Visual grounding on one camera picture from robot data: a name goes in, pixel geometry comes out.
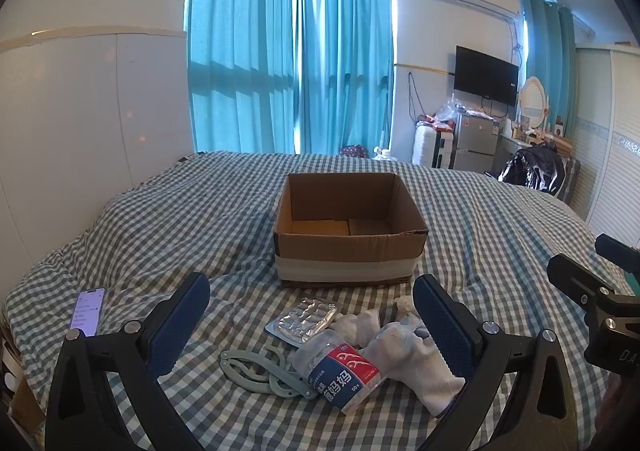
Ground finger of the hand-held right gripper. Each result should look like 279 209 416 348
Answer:
595 233 640 278
546 253 621 315

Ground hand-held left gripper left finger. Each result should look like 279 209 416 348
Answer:
45 272 211 451

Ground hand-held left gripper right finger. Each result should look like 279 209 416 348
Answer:
412 273 586 451

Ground white knit glove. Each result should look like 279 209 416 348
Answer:
330 308 383 347
362 295 466 418

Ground clear floss pick jar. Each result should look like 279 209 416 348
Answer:
291 328 387 416

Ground brown cardboard box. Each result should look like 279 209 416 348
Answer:
272 172 429 288

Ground silver blister pack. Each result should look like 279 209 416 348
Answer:
265 298 343 346

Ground green folding hanger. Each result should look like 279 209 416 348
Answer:
219 346 319 401

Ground smartphone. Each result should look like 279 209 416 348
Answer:
69 286 107 338

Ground checkered blanket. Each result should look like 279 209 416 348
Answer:
0 150 640 451

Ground white slatted wardrobe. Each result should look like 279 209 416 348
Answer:
570 46 640 247

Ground black jacket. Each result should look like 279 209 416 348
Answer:
500 144 568 197

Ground small brown desk box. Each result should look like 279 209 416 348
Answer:
545 128 573 154

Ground white dressing table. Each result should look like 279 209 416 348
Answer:
500 131 531 157

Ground silver mini fridge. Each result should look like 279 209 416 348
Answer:
452 112 501 174

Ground brown carton beside bed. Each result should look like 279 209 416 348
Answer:
7 368 47 429

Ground oval white vanity mirror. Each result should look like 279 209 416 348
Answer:
519 76 550 129

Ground white suitcase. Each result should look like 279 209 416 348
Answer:
412 124 457 169

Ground clear plastic bags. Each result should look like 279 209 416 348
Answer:
432 96 481 132

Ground narrow teal curtain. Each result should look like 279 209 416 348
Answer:
520 0 578 132

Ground wide teal curtain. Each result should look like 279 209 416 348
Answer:
186 0 301 154

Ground black wall television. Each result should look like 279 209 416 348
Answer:
454 45 520 107

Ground blue wall cable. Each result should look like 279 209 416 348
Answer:
407 71 426 123

